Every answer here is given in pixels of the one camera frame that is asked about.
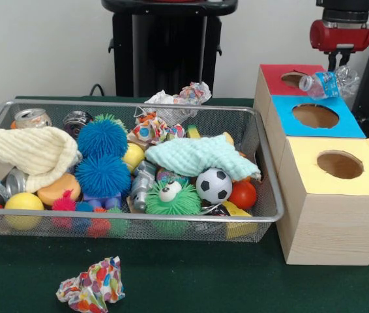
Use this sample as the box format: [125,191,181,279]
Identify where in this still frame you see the crushed silver can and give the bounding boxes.
[12,108,52,130]

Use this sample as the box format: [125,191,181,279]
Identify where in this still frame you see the black cable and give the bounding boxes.
[89,83,107,98]

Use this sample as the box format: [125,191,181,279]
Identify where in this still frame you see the green fuzzy toy with eyes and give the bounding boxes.
[145,177,203,237]

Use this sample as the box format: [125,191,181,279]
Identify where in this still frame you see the grey robot toy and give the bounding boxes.
[131,160,158,213]

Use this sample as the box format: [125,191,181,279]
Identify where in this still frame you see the cream waffle cloth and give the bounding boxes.
[0,126,81,194]

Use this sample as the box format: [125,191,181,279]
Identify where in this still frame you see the wooden box with three holes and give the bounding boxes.
[253,63,369,266]

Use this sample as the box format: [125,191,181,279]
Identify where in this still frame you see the yellow ball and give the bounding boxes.
[3,192,45,231]
[123,142,146,173]

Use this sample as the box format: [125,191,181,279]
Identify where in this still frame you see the wire mesh bin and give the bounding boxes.
[0,99,285,244]

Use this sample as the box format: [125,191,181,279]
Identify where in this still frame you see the blue spiky ball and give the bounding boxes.
[77,114,129,158]
[74,154,132,198]

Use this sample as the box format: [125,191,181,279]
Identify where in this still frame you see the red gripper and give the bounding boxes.
[310,20,369,72]

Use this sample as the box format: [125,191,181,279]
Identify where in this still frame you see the black and white soccer ball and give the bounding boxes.
[196,168,233,204]

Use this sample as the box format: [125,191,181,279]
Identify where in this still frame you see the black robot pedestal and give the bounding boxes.
[102,0,239,98]

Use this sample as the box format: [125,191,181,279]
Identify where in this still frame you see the mint green waffle cloth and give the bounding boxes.
[145,134,261,183]

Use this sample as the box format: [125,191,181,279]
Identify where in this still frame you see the orange round disc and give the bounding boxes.
[37,173,81,208]

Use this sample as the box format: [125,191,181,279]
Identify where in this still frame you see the red ball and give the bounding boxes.
[230,179,258,210]

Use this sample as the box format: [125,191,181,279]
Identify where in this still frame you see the yellow cheese wedge toy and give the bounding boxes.
[222,201,258,239]

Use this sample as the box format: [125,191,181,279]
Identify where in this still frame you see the crushed clear plastic bottle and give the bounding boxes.
[299,65,361,101]

